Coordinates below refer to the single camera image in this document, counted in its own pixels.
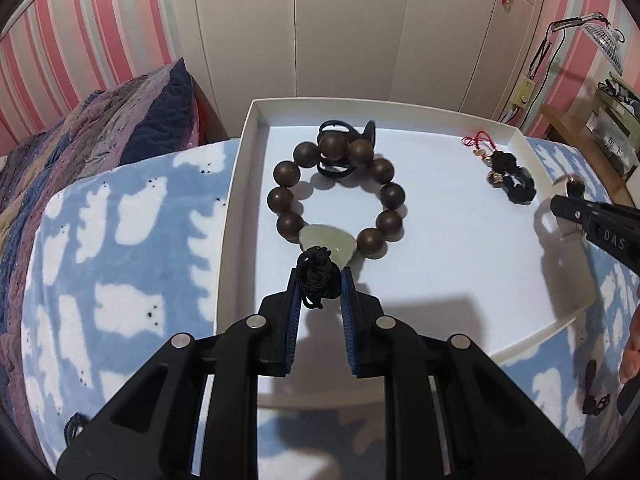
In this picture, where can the white desk fan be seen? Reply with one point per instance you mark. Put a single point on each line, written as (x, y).
(598, 29)

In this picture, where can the brown oval pendant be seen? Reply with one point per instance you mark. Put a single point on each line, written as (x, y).
(591, 406)

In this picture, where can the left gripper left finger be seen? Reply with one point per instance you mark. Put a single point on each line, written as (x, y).
(263, 344)

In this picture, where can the beige wall socket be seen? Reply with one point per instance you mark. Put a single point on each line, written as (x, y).
(522, 92)

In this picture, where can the white wardrobe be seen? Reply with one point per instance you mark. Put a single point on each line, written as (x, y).
(462, 55)

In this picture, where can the white strap wristwatch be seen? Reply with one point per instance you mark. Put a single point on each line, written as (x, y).
(558, 217)

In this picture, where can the pale green jade pendant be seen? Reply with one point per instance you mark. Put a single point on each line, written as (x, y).
(326, 250)

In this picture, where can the striped purple quilt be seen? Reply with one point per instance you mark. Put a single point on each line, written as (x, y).
(148, 116)

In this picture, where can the clear storage box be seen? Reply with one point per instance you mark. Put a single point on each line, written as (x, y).
(610, 135)

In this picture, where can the person right hand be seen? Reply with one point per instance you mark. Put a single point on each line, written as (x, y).
(630, 365)

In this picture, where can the black hair clip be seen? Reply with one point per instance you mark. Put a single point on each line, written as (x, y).
(75, 426)

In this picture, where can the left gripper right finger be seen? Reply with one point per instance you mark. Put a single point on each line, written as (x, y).
(378, 345)

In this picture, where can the white shallow tray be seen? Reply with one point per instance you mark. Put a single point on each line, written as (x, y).
(467, 259)

